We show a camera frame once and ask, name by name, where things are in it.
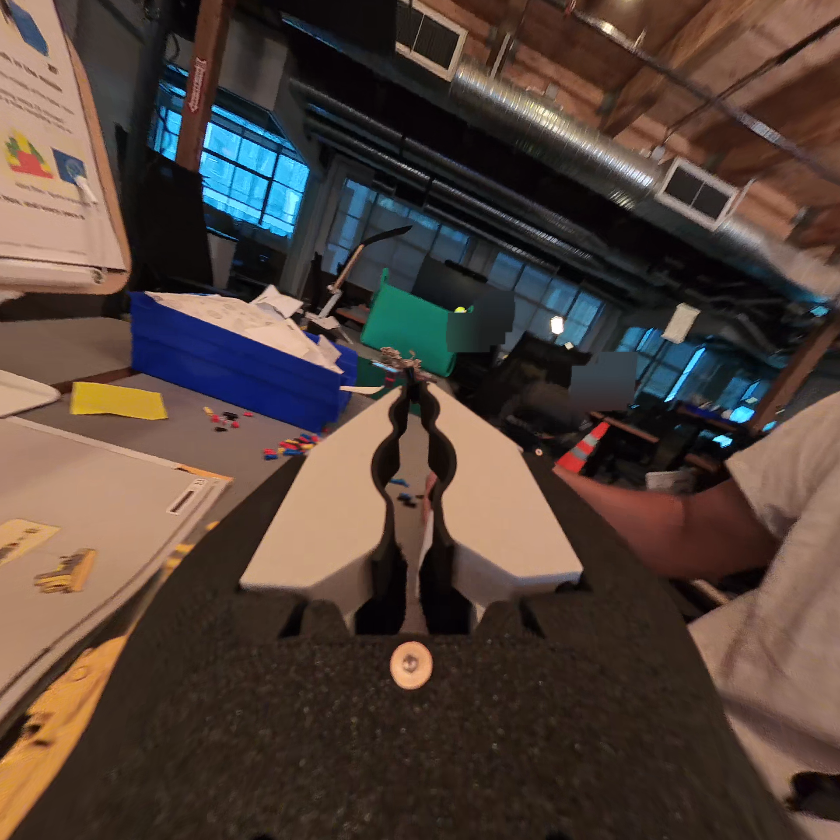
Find blue plastic bin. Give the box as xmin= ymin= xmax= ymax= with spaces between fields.
xmin=130 ymin=292 xmax=358 ymax=434

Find person's right forearm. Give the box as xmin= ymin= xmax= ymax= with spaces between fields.
xmin=554 ymin=467 xmax=782 ymax=581

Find yellow brick toy car model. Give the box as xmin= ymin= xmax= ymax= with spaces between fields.
xmin=0 ymin=521 xmax=221 ymax=834

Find wide paned window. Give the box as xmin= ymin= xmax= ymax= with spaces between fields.
xmin=328 ymin=177 xmax=775 ymax=421

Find pile of small coloured pins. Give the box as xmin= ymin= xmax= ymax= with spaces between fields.
xmin=202 ymin=407 xmax=421 ymax=509

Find pale sticker sheet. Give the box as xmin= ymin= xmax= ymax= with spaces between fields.
xmin=0 ymin=518 xmax=61 ymax=567

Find wooden pillar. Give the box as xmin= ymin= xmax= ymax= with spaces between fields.
xmin=176 ymin=0 xmax=231 ymax=172

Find black lanyard strap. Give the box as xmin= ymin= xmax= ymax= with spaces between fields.
xmin=784 ymin=771 xmax=840 ymax=821

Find green plastic bin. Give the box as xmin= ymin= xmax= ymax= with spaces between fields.
xmin=360 ymin=268 xmax=460 ymax=378

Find instruction sheet on stand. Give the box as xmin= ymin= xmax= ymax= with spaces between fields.
xmin=0 ymin=371 xmax=61 ymax=419

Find black monitor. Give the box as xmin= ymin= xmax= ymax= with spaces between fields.
xmin=128 ymin=154 xmax=214 ymax=293

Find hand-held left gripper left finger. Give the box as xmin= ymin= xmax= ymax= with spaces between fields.
xmin=239 ymin=386 xmax=411 ymax=634

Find person's white shirt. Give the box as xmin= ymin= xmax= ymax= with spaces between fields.
xmin=689 ymin=390 xmax=840 ymax=834

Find white hanging paper sign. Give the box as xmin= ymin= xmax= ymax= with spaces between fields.
xmin=663 ymin=303 xmax=700 ymax=343

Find large paned window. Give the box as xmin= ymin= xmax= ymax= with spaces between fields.
xmin=151 ymin=105 xmax=309 ymax=237

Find white air vent grille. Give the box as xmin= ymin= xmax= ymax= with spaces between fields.
xmin=395 ymin=0 xmax=468 ymax=81
xmin=655 ymin=156 xmax=741 ymax=231

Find building instruction booklet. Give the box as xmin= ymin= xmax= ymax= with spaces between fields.
xmin=0 ymin=416 xmax=234 ymax=723

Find grey desk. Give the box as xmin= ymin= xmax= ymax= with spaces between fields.
xmin=0 ymin=318 xmax=395 ymax=526

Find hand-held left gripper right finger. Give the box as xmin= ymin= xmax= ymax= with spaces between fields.
xmin=420 ymin=382 xmax=584 ymax=632

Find orange traffic cone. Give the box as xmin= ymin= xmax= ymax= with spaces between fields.
xmin=554 ymin=420 xmax=611 ymax=475

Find silver ventilation duct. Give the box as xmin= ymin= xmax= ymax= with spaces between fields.
xmin=449 ymin=56 xmax=840 ymax=296

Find black office chair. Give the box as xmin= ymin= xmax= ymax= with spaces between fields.
xmin=486 ymin=331 xmax=592 ymax=427

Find yellow paper scrap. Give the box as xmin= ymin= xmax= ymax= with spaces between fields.
xmin=70 ymin=382 xmax=169 ymax=421

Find wooden board with printed sheet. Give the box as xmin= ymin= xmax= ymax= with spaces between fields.
xmin=0 ymin=0 xmax=132 ymax=295

